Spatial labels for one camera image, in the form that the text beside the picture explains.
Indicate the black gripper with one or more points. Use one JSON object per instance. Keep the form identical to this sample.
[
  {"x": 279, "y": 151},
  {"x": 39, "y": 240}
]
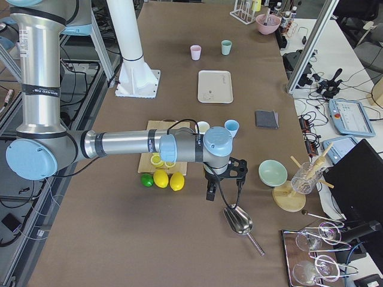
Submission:
[{"x": 211, "y": 179}]

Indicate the cream cup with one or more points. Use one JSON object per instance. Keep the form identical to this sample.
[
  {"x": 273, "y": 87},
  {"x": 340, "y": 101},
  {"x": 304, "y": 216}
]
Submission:
[{"x": 201, "y": 127}]

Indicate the blue cup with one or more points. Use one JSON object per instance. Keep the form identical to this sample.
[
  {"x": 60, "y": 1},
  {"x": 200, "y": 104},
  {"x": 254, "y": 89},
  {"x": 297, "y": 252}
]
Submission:
[{"x": 232, "y": 126}]

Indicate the pink cup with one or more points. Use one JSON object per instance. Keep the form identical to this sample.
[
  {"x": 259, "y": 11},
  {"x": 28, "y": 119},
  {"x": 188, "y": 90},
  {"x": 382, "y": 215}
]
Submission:
[{"x": 195, "y": 51}]

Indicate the green cup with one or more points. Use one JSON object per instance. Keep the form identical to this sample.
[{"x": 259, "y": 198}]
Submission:
[{"x": 226, "y": 46}]

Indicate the beige tray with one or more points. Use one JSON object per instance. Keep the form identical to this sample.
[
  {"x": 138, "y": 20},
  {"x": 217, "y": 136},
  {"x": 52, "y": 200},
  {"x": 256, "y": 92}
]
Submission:
[{"x": 214, "y": 87}]

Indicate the yellow lemon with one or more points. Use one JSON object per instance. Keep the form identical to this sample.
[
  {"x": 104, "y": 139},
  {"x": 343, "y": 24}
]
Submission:
[
  {"x": 161, "y": 178},
  {"x": 177, "y": 181}
]

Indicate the metal scoop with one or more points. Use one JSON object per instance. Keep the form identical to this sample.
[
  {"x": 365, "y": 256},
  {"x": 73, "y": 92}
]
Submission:
[{"x": 242, "y": 224}]

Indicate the lemon half slice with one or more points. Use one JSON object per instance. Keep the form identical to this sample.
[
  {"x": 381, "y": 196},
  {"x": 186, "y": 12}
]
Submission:
[
  {"x": 156, "y": 161},
  {"x": 169, "y": 165}
]

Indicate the mint green bowl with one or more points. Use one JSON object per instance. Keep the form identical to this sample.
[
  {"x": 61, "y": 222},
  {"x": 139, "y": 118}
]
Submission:
[{"x": 272, "y": 173}]

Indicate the green lime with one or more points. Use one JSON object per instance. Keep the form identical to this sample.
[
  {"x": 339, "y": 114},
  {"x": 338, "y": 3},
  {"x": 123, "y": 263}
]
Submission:
[{"x": 147, "y": 180}]

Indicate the wooden mug tree stand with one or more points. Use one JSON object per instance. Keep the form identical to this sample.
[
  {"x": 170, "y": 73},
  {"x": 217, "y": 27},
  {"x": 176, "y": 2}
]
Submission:
[{"x": 286, "y": 198}]

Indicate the grey folded cloth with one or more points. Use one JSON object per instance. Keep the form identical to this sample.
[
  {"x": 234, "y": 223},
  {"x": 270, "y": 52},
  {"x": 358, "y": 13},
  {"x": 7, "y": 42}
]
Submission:
[{"x": 266, "y": 119}]

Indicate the clear glass mug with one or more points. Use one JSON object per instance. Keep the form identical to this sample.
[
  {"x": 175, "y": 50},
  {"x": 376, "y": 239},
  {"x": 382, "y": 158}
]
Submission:
[{"x": 305, "y": 179}]

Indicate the blue teach pendant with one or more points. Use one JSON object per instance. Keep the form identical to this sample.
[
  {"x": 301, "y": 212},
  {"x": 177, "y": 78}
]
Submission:
[
  {"x": 350, "y": 118},
  {"x": 341, "y": 146}
]

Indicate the black monitor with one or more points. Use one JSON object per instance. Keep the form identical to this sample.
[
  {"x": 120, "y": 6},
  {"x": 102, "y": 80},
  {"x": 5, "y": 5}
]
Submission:
[{"x": 357, "y": 180}]

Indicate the metal muddler stick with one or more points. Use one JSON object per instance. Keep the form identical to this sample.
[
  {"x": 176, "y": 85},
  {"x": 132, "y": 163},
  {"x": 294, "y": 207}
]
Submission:
[{"x": 265, "y": 22}]

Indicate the pink bowl with ice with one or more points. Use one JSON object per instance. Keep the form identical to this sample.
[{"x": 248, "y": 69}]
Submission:
[{"x": 271, "y": 26}]

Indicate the wire glass rack tray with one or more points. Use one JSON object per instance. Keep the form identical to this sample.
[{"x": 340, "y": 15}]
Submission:
[{"x": 309, "y": 255}]

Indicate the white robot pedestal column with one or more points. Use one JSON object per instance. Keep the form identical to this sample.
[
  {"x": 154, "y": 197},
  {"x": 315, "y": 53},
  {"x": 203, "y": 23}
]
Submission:
[{"x": 136, "y": 78}]

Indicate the white wire cup rack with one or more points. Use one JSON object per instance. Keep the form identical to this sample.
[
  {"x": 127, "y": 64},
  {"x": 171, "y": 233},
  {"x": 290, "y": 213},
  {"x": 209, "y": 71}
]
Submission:
[{"x": 245, "y": 10}]

